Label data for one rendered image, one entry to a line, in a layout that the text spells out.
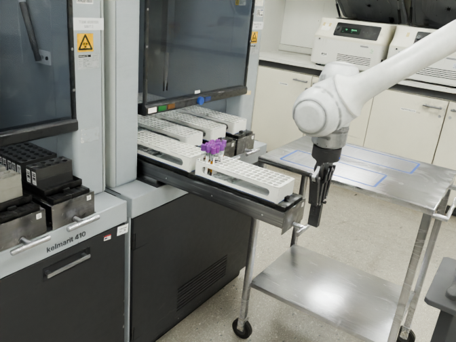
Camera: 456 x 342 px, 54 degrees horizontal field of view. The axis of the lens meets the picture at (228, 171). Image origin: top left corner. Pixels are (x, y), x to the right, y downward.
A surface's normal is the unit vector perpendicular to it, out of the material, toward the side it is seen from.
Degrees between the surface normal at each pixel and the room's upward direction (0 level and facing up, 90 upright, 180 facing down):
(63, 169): 90
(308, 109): 99
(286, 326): 0
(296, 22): 90
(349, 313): 0
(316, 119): 97
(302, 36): 90
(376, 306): 0
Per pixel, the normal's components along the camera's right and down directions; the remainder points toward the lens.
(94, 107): 0.82, 0.28
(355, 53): -0.59, 0.25
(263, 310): 0.09, -0.93
